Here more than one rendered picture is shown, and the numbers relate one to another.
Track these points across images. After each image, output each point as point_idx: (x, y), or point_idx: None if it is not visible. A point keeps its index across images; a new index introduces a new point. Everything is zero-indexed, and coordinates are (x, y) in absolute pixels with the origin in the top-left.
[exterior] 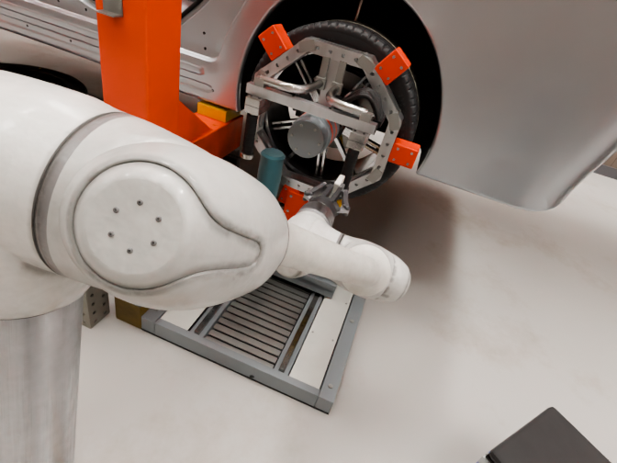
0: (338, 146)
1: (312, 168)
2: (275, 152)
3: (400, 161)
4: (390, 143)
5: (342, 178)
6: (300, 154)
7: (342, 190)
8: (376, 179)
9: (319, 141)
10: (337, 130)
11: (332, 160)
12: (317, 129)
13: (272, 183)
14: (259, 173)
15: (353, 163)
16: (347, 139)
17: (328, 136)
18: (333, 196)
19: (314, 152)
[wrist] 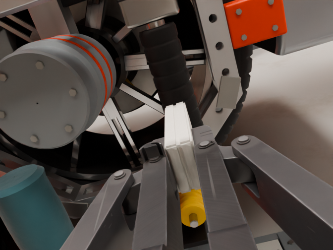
0: (134, 94)
1: (122, 156)
2: (19, 174)
3: (258, 31)
4: (218, 12)
5: (180, 113)
6: (53, 144)
7: (227, 152)
8: (237, 96)
9: (71, 85)
10: (108, 59)
11: (145, 128)
12: (43, 59)
13: (49, 237)
14: (11, 235)
15: (180, 61)
16: (143, 84)
17: (87, 67)
18: (224, 240)
19: (76, 116)
